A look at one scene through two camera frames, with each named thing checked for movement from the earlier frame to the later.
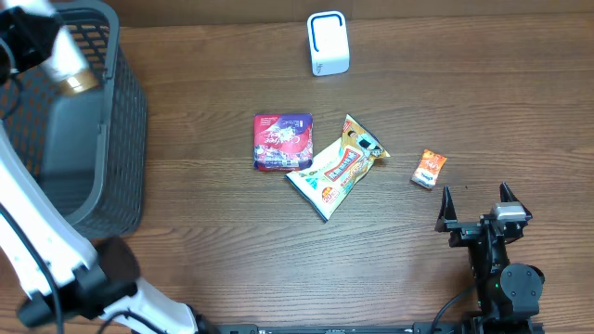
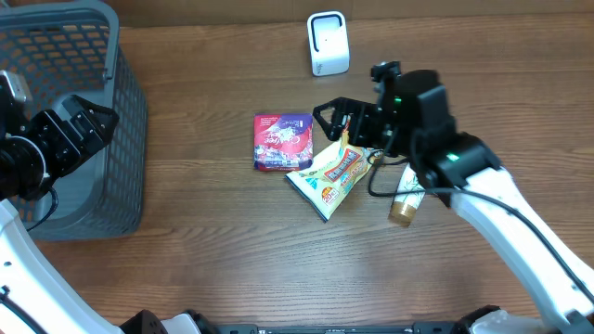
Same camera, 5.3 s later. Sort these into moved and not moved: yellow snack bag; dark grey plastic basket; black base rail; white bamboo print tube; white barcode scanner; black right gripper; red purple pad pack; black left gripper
Moved: black right gripper; white bamboo print tube; black left gripper
Not moved: white barcode scanner; black base rail; yellow snack bag; red purple pad pack; dark grey plastic basket
